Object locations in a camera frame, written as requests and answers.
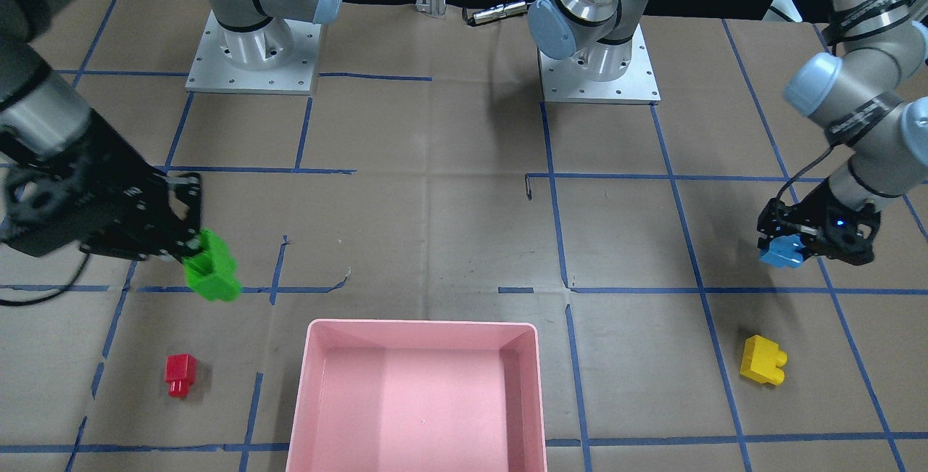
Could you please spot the blue toy block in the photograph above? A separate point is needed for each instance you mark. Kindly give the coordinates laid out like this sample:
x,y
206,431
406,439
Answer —
x,y
782,252

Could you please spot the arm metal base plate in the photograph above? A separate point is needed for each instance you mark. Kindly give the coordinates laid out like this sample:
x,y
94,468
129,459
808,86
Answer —
x,y
279,58
621,74

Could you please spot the pink plastic box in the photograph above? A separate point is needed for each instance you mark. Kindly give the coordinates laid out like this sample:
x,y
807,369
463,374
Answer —
x,y
419,395

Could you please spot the green toy block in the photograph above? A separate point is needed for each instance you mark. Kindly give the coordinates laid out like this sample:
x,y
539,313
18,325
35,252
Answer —
x,y
211,273

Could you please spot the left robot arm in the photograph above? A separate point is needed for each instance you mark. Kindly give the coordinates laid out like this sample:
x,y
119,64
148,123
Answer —
x,y
851,96

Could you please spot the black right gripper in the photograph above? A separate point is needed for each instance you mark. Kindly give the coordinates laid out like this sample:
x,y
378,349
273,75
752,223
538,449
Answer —
x,y
116,180

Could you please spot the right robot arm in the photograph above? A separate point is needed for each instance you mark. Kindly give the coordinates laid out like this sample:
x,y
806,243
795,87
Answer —
x,y
42,114

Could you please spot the yellow toy block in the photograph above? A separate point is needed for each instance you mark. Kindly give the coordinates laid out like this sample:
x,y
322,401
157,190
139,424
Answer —
x,y
763,361

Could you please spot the red toy block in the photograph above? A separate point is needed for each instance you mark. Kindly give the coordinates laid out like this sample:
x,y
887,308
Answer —
x,y
180,374

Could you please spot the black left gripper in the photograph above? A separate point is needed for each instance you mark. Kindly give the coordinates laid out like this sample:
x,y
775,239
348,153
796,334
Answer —
x,y
818,215

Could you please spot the metal connector plug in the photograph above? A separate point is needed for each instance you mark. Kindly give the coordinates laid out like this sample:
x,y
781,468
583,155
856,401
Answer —
x,y
495,13

